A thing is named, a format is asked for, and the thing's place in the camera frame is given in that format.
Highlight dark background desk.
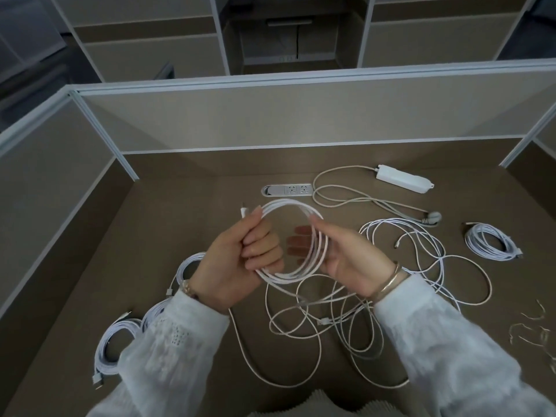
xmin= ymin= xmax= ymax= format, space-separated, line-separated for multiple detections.
xmin=216 ymin=0 xmax=375 ymax=77

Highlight beige background cubicle partition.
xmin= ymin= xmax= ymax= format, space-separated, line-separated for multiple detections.
xmin=49 ymin=0 xmax=231 ymax=84
xmin=357 ymin=0 xmax=539 ymax=69

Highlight person's right hand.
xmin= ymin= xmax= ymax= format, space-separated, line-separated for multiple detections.
xmin=287 ymin=215 xmax=402 ymax=300

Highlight person's left hand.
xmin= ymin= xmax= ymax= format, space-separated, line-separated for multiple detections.
xmin=190 ymin=207 xmax=286 ymax=315

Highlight long white charging cable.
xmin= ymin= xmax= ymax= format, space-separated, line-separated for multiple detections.
xmin=228 ymin=200 xmax=411 ymax=389

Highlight recessed desk socket panel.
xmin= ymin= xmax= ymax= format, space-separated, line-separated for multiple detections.
xmin=261 ymin=183 xmax=314 ymax=198

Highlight person's left forearm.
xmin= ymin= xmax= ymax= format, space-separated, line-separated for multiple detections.
xmin=86 ymin=291 xmax=231 ymax=417

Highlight scattered wire twist ties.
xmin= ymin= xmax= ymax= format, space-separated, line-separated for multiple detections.
xmin=508 ymin=299 xmax=556 ymax=375

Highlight white power strip with cord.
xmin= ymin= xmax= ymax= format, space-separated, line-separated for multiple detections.
xmin=312 ymin=164 xmax=442 ymax=227

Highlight gold bangle bracelet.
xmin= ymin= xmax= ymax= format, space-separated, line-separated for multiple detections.
xmin=370 ymin=261 xmax=411 ymax=305

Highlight person's right forearm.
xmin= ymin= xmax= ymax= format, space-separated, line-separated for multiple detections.
xmin=373 ymin=273 xmax=556 ymax=417

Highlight coiled white cable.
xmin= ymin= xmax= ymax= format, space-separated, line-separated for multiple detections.
xmin=462 ymin=221 xmax=524 ymax=261
xmin=92 ymin=312 xmax=144 ymax=390
xmin=140 ymin=297 xmax=175 ymax=331
xmin=166 ymin=252 xmax=207 ymax=297

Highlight beige desk partition panel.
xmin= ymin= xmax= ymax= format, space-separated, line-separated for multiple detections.
xmin=499 ymin=112 xmax=556 ymax=170
xmin=69 ymin=58 xmax=556 ymax=183
xmin=0 ymin=92 xmax=140 ymax=319

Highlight loose white cable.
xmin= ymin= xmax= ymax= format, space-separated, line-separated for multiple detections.
xmin=358 ymin=217 xmax=493 ymax=310

